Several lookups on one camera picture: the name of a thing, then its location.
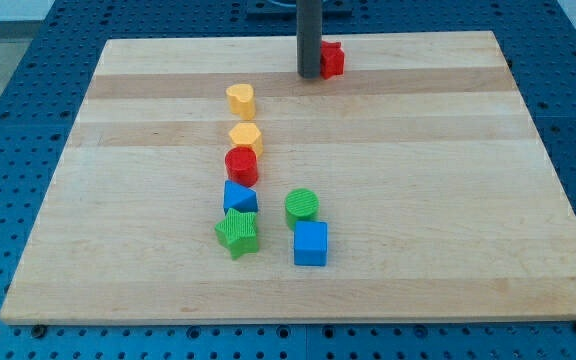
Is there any blue triangle block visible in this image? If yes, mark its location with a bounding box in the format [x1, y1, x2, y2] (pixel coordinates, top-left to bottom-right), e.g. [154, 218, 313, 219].
[223, 180, 259, 213]

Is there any wooden board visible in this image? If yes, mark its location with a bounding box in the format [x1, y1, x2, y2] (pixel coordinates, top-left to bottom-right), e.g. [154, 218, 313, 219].
[0, 31, 576, 326]

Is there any yellow heart block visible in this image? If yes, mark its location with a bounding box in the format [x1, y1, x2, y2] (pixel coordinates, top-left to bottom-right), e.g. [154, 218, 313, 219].
[226, 83, 256, 120]

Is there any green cylinder block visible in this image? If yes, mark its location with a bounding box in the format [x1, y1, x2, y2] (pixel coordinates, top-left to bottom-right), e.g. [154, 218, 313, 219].
[284, 188, 320, 230]

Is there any green star block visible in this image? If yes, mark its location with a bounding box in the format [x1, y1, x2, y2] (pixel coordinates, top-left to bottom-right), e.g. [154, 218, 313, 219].
[214, 208, 259, 260]

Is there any red cylinder block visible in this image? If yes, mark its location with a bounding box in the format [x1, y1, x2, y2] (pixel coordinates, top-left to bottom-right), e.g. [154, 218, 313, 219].
[224, 147, 259, 187]

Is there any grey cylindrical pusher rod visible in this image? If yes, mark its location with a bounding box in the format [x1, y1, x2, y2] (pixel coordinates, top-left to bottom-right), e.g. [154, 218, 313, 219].
[296, 0, 323, 79]

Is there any yellow hexagon block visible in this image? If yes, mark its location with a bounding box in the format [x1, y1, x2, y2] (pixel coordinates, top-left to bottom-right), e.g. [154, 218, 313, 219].
[228, 122, 264, 157]

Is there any blue cube block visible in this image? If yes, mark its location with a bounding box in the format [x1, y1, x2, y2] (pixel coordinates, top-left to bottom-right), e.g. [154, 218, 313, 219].
[293, 221, 328, 266]

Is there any red star block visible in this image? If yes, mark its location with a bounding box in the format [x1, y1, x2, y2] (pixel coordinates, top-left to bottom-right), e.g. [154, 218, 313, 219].
[320, 41, 345, 79]

